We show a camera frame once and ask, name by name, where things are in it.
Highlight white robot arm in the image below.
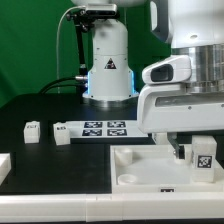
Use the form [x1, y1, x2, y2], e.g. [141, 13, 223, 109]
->
[71, 0, 224, 159]

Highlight grey cable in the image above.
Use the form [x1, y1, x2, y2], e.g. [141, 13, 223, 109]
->
[55, 5, 84, 94]

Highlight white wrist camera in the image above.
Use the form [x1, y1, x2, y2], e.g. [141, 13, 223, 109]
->
[142, 55, 191, 85]

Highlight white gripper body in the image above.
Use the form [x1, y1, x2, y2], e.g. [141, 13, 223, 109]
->
[137, 84, 224, 133]

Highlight white square tabletop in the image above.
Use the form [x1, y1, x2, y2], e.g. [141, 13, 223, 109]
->
[110, 144, 224, 193]

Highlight grey background camera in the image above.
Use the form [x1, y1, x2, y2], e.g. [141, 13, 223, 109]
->
[85, 4, 117, 16]

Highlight white marker sheet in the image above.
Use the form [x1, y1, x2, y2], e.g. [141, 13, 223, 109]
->
[66, 120, 146, 138]

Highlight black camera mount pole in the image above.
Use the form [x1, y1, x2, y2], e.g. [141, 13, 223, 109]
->
[66, 9, 94, 75]

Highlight black base cables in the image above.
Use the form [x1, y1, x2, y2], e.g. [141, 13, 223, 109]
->
[38, 75, 89, 95]

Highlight white front fence bar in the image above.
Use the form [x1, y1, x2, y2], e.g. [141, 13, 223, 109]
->
[0, 192, 224, 223]

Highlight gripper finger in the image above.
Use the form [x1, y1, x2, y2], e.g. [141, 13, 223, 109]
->
[167, 133, 185, 160]

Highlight white left fence piece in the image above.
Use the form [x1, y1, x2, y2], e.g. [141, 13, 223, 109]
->
[0, 153, 11, 185]

